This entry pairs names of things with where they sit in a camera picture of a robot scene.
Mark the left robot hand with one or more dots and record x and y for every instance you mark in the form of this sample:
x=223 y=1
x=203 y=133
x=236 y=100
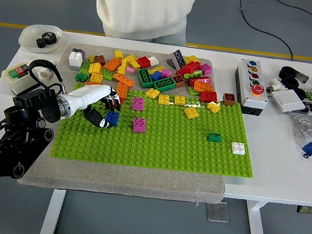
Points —
x=92 y=93

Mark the red building brick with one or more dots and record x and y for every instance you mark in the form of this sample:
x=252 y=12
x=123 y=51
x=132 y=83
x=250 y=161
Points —
x=203 y=79
x=191 y=67
x=208 y=97
x=116 y=104

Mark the blue building brick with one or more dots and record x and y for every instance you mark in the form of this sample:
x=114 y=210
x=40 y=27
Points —
x=311 y=147
x=112 y=119
x=156 y=76

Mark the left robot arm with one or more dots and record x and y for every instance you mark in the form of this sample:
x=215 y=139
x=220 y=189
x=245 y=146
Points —
x=36 y=103

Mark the orange eight-stud brick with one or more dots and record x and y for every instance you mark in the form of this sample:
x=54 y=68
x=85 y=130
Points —
x=88 y=83

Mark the upturned yellow brick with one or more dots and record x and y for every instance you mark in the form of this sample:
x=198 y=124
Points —
x=96 y=78

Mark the lime green brick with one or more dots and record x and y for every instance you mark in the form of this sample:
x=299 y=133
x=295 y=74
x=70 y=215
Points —
x=85 y=67
x=108 y=74
x=192 y=76
x=192 y=91

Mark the yellow building brick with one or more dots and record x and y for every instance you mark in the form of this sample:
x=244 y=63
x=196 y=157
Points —
x=164 y=99
x=121 y=69
x=191 y=59
x=191 y=113
x=213 y=107
x=118 y=54
x=152 y=93
x=130 y=59
x=180 y=100
x=135 y=64
x=95 y=68
x=155 y=69

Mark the orange building brick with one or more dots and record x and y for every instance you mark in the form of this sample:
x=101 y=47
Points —
x=112 y=64
x=204 y=86
x=123 y=87

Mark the long orange brick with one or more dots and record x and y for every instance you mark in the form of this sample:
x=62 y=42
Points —
x=124 y=79

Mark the brown building brick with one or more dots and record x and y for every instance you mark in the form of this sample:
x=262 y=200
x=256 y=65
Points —
x=100 y=59
x=229 y=99

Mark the small yellow brick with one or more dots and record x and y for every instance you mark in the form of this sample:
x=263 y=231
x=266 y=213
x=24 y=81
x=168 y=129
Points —
x=91 y=58

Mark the tall white brick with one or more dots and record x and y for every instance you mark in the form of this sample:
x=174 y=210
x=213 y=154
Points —
x=75 y=59

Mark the small pink brick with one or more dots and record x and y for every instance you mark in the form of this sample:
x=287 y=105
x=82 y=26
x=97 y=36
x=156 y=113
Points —
x=130 y=69

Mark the grey building brick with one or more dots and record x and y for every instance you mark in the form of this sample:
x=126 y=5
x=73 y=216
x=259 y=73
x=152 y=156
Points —
x=79 y=50

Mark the pink building brick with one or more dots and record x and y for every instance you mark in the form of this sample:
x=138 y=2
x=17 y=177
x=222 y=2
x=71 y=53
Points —
x=166 y=72
x=206 y=68
x=138 y=104
x=139 y=125

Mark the upturned dark green brick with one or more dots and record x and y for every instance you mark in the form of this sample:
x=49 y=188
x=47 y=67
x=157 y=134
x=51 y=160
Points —
x=165 y=84
x=144 y=78

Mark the upturned red brick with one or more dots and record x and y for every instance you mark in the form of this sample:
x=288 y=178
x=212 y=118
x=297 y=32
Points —
x=144 y=62

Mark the white building brick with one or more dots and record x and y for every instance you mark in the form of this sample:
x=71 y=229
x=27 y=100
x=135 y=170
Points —
x=154 y=61
x=238 y=148

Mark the upturned brown brick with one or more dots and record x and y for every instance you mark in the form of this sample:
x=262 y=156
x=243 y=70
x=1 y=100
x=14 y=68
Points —
x=178 y=81

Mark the grey long brick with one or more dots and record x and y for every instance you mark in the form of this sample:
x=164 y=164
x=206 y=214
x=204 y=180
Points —
x=178 y=57

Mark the green studded baseplate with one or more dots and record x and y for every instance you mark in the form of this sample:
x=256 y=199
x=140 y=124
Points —
x=183 y=152

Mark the small dark green brick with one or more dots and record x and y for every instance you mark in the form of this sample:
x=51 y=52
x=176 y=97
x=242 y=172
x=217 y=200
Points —
x=214 y=137

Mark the white pipe fitting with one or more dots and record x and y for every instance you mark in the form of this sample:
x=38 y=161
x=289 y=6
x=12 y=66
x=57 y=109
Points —
x=275 y=85
x=45 y=73

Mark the black gear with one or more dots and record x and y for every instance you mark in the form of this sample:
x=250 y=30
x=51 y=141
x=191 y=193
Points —
x=50 y=38
x=42 y=42

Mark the white plastic bowl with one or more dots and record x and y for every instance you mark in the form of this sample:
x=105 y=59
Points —
x=27 y=36

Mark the grey-brown mat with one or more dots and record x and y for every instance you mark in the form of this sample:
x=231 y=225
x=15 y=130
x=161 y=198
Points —
x=134 y=185

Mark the person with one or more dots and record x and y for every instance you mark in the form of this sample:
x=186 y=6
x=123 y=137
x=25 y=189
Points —
x=142 y=4

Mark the white push-button control box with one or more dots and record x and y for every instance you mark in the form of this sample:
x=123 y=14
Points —
x=249 y=92

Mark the black tape roll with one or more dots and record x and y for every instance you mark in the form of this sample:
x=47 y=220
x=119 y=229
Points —
x=287 y=72
x=300 y=93
x=290 y=82

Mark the small dark block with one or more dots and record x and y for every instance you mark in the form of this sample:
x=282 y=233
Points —
x=302 y=77

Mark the green plastic clip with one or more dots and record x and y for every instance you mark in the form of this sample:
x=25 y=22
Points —
x=309 y=95

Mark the white red-green switch box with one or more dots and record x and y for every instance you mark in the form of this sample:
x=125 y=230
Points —
x=19 y=77

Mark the white wall switch plate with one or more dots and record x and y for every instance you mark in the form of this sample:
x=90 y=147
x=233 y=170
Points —
x=287 y=100

